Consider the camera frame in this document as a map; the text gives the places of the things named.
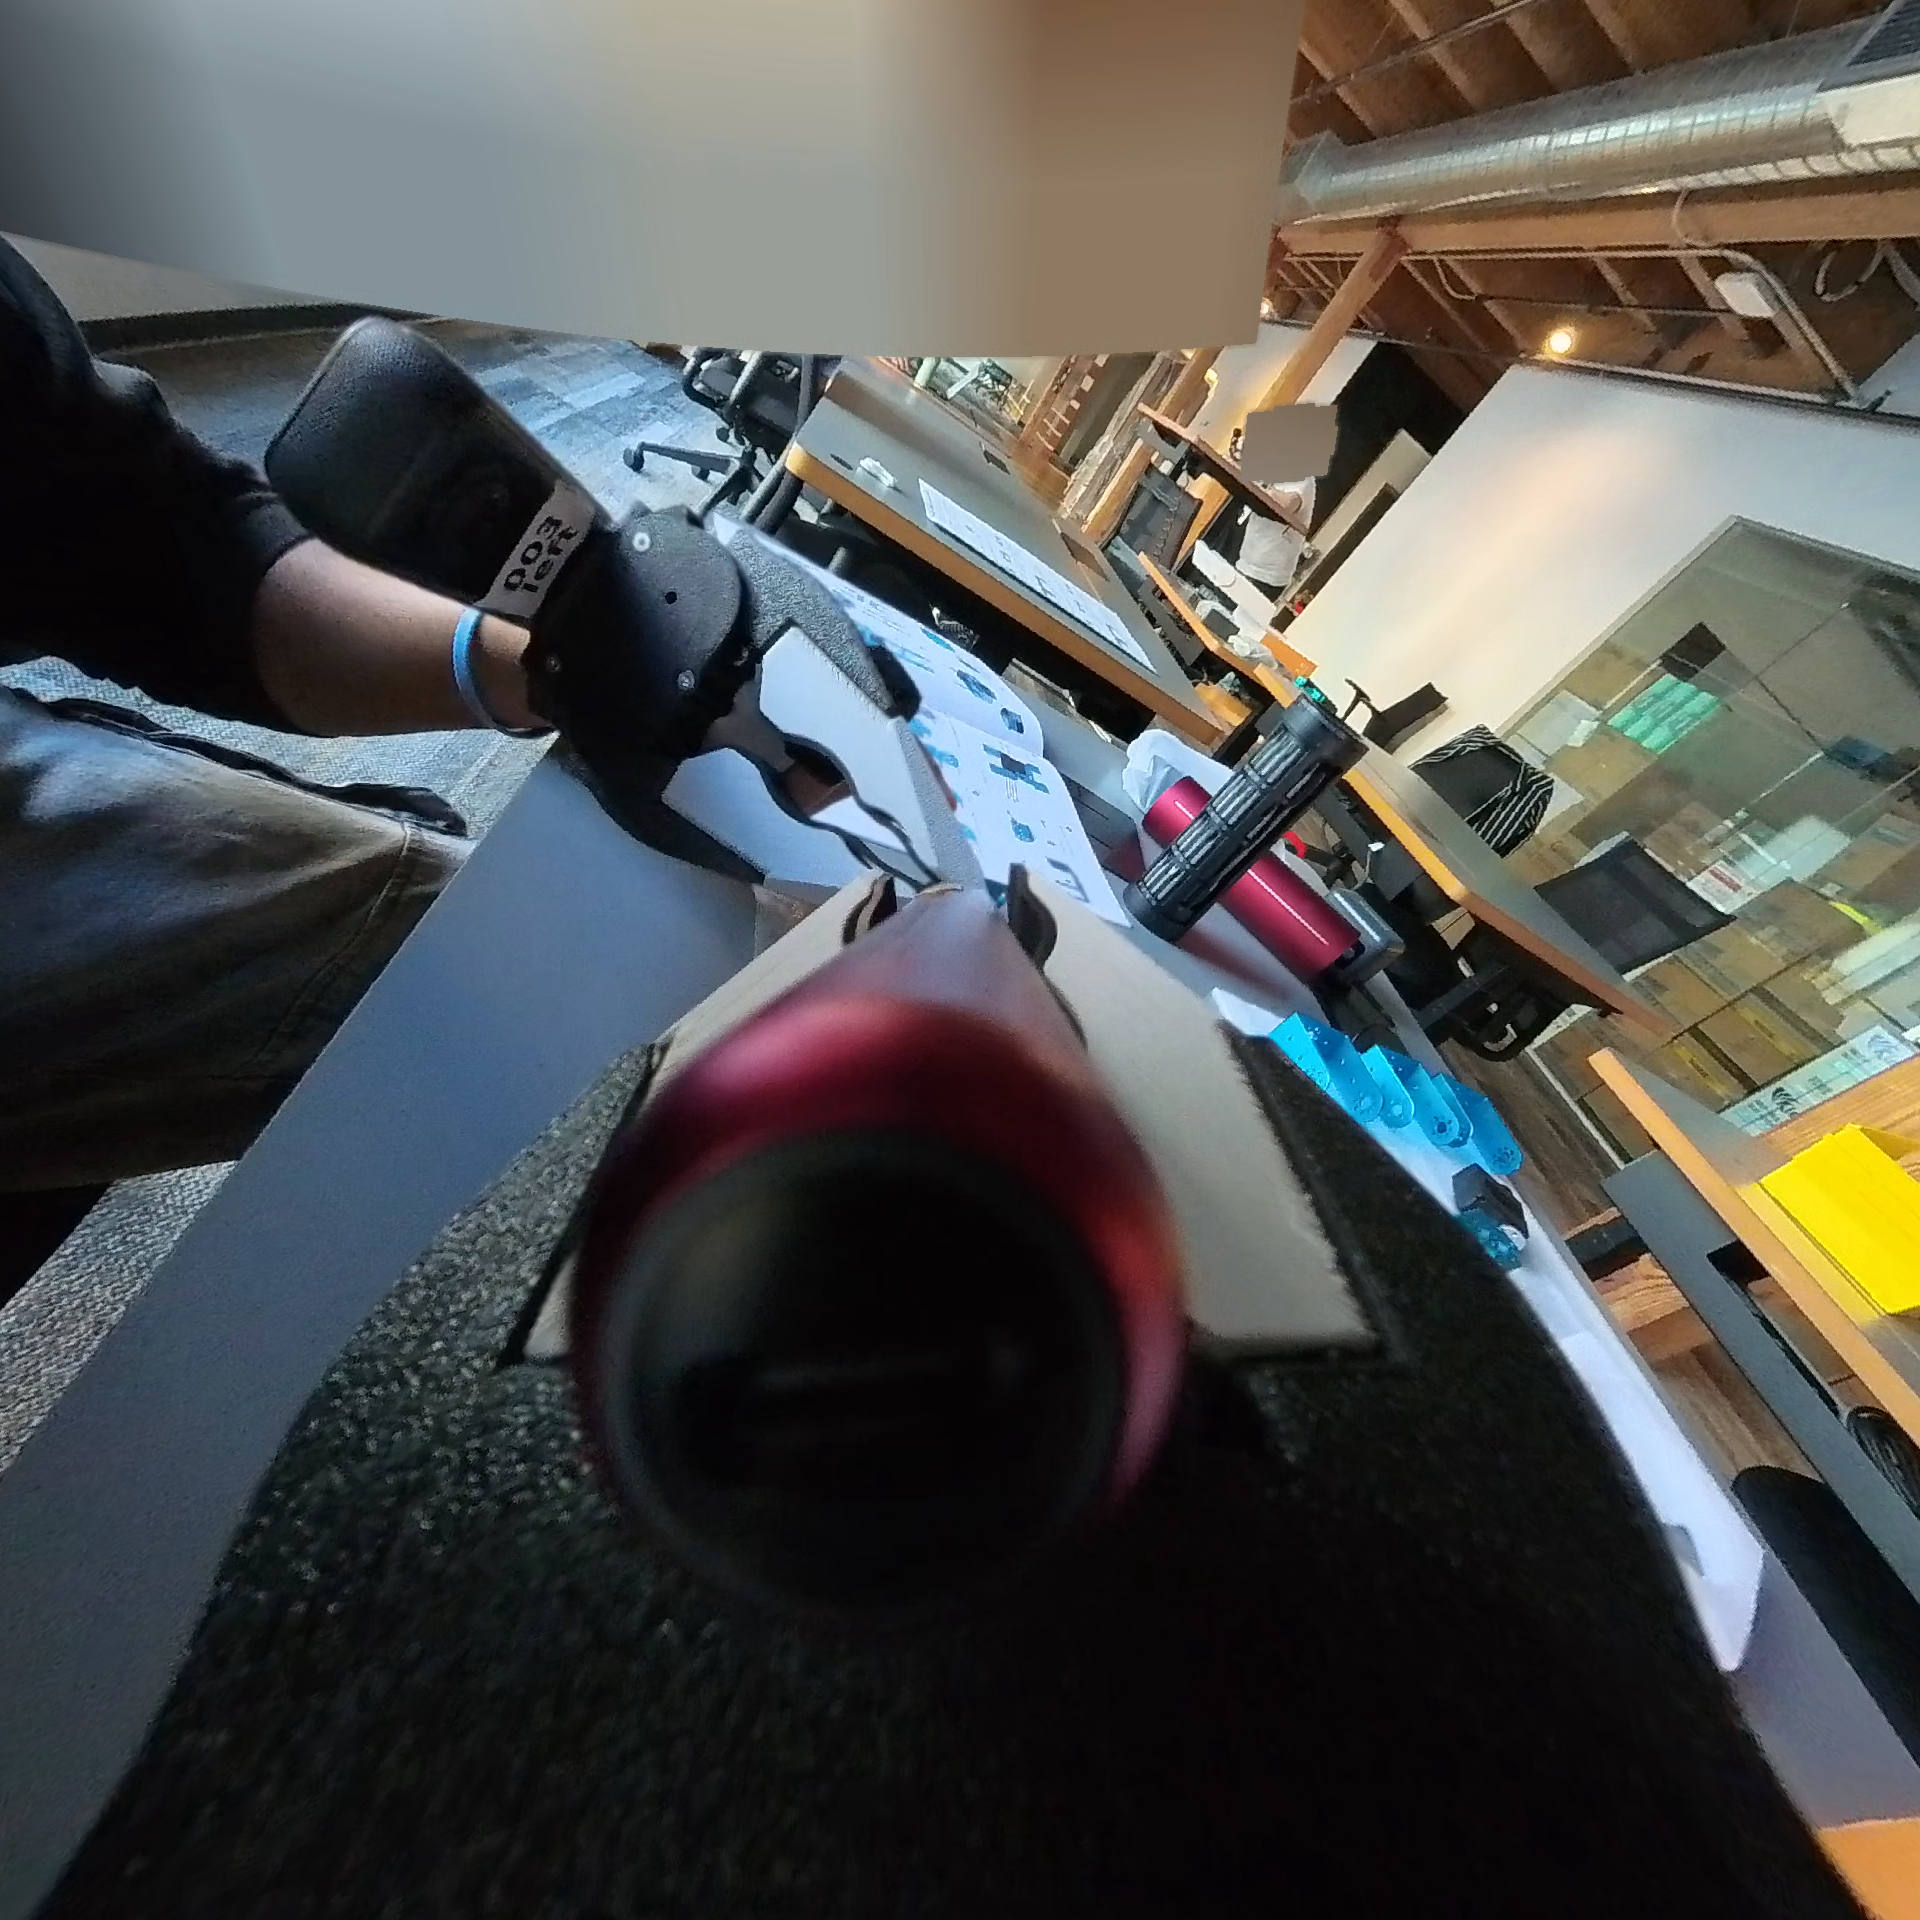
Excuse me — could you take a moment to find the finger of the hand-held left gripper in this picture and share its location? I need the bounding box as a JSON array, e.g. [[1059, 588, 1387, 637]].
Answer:
[[668, 746, 905, 889], [754, 625, 991, 889]]

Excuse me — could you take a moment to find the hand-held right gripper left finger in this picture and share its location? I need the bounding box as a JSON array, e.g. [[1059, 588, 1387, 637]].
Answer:
[[504, 873, 910, 1366]]

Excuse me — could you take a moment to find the white instruction manual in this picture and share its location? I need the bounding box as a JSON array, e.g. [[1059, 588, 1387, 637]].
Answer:
[[704, 510, 1129, 926]]

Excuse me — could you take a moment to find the black cylindrical bit holder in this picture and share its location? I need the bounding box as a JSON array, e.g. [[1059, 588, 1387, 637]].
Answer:
[[1122, 694, 1371, 949]]

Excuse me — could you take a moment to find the black office chair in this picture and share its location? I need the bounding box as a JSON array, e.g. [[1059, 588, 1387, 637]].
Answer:
[[1409, 724, 1556, 860], [622, 344, 822, 520], [1534, 832, 1730, 981]]

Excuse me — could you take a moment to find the silver spiral air duct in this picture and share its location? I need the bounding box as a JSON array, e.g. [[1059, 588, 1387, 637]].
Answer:
[[1287, 12, 1920, 231]]

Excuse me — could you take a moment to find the yellow plastic bin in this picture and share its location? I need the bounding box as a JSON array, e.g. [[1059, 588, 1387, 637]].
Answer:
[[1752, 1121, 1920, 1310]]

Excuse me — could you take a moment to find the white foam sheet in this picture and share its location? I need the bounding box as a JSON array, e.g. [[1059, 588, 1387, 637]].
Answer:
[[1208, 983, 1768, 1674]]

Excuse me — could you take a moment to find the person's left forearm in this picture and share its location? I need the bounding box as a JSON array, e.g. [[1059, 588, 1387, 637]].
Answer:
[[0, 237, 552, 741]]

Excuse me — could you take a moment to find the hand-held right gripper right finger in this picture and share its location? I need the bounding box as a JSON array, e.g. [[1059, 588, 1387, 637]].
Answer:
[[1001, 866, 1378, 1364]]

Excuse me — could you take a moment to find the person's leg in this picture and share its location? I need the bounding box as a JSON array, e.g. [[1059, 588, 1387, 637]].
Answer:
[[0, 687, 476, 1201]]

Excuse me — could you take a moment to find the blue wristband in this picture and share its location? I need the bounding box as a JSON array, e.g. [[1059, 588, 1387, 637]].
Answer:
[[448, 606, 545, 738]]

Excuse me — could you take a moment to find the white crumpled bag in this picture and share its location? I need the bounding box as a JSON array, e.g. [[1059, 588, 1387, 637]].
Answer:
[[1122, 726, 1242, 821]]

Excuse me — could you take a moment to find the red cylindrical case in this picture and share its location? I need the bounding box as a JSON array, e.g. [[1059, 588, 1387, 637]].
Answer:
[[1143, 772, 1361, 985]]

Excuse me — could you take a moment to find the wood-edged office table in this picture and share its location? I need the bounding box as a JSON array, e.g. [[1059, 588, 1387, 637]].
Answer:
[[1587, 1046, 1920, 1449], [785, 356, 1319, 754], [1332, 735, 1672, 1039]]

